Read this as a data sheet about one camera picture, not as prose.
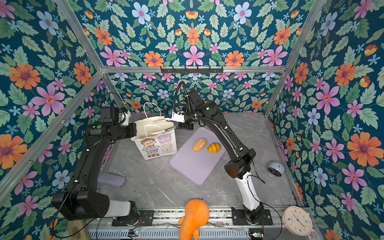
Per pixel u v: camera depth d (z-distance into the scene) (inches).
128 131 26.6
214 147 37.6
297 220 27.8
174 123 31.6
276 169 32.3
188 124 26.4
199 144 37.7
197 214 26.5
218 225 28.4
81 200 15.1
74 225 27.8
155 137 29.7
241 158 19.8
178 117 24.4
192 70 36.5
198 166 35.8
